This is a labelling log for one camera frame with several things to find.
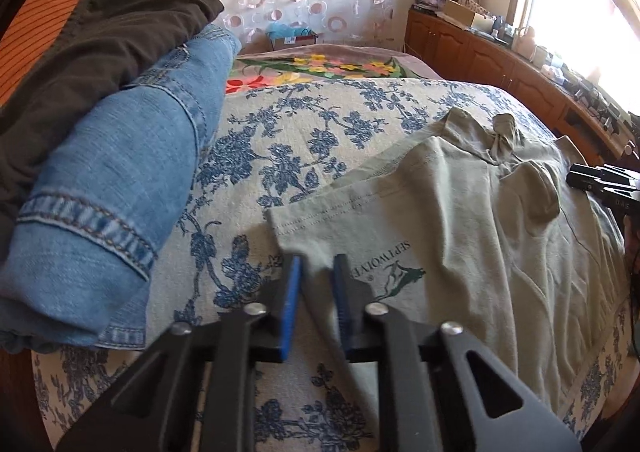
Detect colourful flower blanket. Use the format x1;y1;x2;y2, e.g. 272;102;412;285
222;43;446;96

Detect wooden cabinet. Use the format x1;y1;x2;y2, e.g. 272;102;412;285
404;7;632;169

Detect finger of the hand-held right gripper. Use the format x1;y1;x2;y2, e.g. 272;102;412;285
571;163;612;178
566;172;618;196

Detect olive green pants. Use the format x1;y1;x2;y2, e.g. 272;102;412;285
265;107;632;413

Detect dark brown pants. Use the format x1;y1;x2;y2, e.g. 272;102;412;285
0;0;224;233

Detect blue denim jeans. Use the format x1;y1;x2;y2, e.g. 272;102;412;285
0;25;242;353

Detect blue floral bed cover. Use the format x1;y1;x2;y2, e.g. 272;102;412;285
30;77;636;452

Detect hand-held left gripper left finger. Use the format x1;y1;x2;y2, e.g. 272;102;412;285
55;255;303;452

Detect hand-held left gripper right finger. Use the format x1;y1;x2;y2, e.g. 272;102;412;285
332;253;583;452

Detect row of small desk clutter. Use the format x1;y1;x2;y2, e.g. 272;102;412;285
542;52;640;135

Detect open cardboard box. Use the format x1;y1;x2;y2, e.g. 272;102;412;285
442;0;490;29

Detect cardboard box with blue cloth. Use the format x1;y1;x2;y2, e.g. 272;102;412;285
266;24;321;52

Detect pale pink bottle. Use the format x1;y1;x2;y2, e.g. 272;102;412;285
515;26;537;58

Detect stack of papers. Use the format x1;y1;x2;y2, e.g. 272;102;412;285
414;0;463;14

